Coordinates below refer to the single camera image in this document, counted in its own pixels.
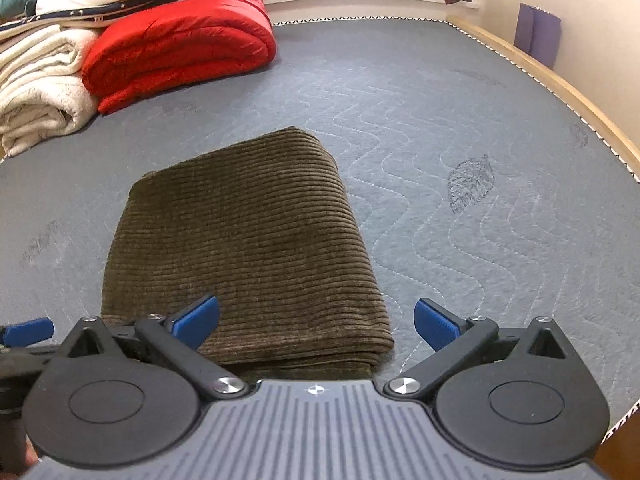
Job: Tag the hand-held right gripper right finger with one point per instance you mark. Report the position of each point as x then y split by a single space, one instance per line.
437 325

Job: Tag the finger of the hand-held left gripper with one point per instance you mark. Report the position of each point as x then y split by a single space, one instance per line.
27 331

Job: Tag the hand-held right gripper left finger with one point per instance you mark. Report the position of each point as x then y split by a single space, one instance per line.
197 320

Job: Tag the white fluffy folded blanket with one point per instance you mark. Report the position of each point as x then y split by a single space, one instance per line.
40 90

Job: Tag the red folded quilt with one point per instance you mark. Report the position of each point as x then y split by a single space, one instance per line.
185 45

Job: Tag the navy patterned blanket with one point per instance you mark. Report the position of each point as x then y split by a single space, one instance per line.
130 2

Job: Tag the wooden bed frame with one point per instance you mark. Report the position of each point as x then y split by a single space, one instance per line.
560 85

